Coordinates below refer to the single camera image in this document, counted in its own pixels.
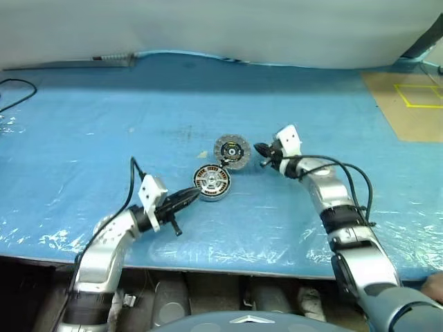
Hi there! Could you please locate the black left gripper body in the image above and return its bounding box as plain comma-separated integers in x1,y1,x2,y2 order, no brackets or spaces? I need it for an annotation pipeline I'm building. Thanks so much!
156,194,183,238

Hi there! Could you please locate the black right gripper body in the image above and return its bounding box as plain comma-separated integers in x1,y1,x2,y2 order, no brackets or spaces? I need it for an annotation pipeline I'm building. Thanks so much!
259,139,283,171

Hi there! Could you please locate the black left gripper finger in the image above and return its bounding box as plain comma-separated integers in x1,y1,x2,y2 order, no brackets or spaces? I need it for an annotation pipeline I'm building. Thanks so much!
168,187,201,203
174,195,202,212

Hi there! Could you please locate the silver spoked motor rotor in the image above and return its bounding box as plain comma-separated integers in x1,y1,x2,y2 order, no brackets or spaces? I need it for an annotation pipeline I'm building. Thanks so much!
192,165,233,196

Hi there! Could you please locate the person's bare hand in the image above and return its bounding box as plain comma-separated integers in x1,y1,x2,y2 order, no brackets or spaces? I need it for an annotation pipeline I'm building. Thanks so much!
422,272,443,305

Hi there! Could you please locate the blue plastic table cover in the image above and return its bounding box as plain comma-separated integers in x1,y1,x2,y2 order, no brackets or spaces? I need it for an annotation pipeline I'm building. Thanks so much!
0,48,443,282

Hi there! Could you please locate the grey rounded leg shape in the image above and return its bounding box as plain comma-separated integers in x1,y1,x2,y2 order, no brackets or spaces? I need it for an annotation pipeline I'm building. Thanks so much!
153,275,192,326
249,279,296,315

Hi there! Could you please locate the white rounded foot shape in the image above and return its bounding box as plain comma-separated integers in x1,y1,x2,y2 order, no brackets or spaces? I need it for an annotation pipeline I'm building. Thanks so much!
109,289,126,329
298,286,327,322

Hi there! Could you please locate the white backdrop sheet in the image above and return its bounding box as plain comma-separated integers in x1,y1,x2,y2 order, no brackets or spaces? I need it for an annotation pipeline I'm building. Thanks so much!
0,0,443,70

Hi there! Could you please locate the brown cardboard sheet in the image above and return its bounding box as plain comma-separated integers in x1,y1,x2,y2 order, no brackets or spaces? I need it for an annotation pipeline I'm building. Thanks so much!
359,71,443,143

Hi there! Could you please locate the grey robot torso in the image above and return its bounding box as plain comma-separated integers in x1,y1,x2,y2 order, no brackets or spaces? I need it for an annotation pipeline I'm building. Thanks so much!
147,284,443,332

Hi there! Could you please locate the grey power strip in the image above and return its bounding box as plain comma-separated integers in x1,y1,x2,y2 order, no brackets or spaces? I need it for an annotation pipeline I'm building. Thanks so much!
2,51,136,72

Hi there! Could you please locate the black slanted stand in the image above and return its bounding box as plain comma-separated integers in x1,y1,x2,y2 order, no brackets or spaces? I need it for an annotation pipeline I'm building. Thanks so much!
403,15,443,60

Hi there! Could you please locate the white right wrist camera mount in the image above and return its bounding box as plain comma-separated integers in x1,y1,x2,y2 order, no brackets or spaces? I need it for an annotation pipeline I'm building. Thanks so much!
275,124,303,177

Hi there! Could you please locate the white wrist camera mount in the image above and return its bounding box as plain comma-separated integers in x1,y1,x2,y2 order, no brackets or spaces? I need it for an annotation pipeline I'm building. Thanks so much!
138,174,170,232
275,124,303,177

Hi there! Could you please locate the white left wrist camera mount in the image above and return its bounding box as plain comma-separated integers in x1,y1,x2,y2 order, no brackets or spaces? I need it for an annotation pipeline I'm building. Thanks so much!
138,174,170,232

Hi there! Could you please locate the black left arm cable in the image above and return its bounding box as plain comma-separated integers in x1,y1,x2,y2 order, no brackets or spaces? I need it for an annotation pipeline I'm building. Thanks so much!
66,156,147,299

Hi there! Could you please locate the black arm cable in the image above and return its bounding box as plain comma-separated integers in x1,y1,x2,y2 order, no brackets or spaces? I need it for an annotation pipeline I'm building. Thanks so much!
66,156,147,299
282,154,377,228

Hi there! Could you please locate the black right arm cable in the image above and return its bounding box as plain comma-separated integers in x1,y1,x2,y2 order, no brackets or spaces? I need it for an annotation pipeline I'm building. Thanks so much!
282,154,377,228

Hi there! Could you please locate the thin black table cable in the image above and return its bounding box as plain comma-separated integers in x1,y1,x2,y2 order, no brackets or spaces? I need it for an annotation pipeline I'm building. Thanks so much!
0,78,38,113

